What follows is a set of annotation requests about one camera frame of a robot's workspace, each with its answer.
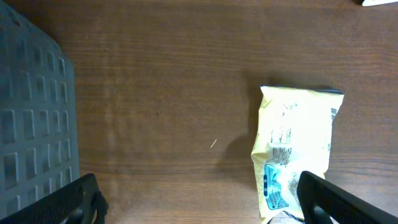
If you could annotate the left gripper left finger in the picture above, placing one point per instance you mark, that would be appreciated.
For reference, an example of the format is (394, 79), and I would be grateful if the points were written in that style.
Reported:
(80, 201)

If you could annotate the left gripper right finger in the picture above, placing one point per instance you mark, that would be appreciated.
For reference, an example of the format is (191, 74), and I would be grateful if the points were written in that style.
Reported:
(324, 202)

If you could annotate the cream snack bag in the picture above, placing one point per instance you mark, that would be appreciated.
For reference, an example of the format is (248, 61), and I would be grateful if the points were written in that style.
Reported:
(294, 134)

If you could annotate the white barcode scanner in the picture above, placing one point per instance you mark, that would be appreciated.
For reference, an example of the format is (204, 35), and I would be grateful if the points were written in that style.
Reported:
(368, 3)

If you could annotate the grey plastic mesh basket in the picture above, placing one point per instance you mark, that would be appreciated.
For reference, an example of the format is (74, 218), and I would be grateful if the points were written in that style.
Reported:
(39, 146)

